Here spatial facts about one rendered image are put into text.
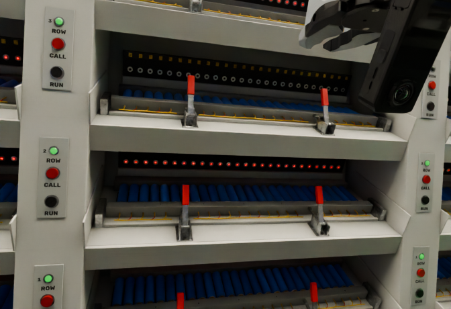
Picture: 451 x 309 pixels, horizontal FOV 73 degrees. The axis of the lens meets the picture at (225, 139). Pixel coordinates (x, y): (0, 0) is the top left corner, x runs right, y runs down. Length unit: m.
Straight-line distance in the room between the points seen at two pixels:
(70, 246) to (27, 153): 0.16
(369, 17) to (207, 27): 0.30
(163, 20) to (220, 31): 0.10
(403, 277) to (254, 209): 0.34
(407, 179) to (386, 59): 0.47
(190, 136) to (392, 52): 0.34
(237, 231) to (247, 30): 0.37
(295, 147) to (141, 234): 0.32
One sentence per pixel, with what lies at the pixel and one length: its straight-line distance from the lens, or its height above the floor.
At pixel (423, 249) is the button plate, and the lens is 0.79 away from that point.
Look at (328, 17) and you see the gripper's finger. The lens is 0.33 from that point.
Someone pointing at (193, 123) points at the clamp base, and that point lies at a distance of 0.54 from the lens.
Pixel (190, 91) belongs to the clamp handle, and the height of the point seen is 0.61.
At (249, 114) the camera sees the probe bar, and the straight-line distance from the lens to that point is 0.61.
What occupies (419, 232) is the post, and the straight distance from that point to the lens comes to 0.78.
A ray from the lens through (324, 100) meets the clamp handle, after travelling 0.64.
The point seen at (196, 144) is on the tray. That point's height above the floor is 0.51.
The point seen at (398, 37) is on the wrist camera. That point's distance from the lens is 0.29.
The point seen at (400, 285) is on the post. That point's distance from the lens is 0.78.
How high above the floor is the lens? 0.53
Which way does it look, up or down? 1 degrees down
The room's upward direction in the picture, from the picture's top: 3 degrees clockwise
